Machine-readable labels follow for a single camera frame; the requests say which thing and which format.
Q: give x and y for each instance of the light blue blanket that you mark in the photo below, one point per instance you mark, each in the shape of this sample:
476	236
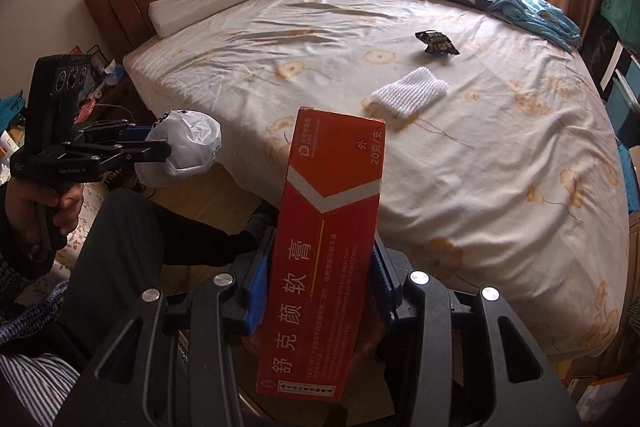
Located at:
535	14

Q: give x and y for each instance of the teal fabric bag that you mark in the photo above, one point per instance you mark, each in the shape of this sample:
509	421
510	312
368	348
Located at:
617	7

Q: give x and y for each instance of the person's left leg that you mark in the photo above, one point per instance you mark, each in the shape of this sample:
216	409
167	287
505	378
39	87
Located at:
125	247

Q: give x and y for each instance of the black snack wrapper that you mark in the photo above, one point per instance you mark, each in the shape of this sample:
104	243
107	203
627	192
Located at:
435	43

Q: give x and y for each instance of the white bubble wrap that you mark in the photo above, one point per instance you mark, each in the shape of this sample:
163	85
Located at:
407	94

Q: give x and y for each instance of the white foam pillow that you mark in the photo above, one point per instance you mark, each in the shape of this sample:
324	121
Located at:
200	7

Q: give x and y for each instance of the white printed plastic bag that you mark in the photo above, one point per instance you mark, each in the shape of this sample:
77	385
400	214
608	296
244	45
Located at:
190	152

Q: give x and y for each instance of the person's left forearm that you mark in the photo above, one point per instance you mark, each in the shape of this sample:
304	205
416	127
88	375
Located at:
25	307

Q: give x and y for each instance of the striped shirt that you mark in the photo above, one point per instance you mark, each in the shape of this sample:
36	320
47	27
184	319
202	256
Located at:
30	387

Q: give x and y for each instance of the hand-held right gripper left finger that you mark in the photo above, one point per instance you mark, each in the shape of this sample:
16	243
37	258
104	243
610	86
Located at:
261	292

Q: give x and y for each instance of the floral cloth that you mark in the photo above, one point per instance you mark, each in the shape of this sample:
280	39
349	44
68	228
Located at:
82	227

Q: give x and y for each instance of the dark wooden nightstand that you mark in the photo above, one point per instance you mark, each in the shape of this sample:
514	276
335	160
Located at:
127	104

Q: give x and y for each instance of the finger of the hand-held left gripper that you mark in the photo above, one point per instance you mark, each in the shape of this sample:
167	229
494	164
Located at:
132	134
145	151

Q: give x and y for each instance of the teal tissue box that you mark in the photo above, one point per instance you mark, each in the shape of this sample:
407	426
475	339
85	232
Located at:
114	74

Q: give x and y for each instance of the person's left hand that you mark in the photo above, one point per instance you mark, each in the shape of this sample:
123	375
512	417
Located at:
67	212

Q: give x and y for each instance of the bed with floral sheet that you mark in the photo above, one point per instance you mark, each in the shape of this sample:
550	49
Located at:
325	32

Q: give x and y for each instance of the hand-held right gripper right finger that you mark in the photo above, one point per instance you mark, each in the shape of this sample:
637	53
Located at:
381	279

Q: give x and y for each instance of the blue woven bag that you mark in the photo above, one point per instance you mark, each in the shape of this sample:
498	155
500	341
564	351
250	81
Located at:
630	167

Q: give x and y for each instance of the red cardboard box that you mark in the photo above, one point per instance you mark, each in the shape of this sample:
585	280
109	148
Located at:
320	257

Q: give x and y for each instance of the white board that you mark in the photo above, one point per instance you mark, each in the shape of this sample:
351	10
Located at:
610	67

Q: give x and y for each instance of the blue plastic storage drawers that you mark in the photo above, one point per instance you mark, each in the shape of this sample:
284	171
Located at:
627	107

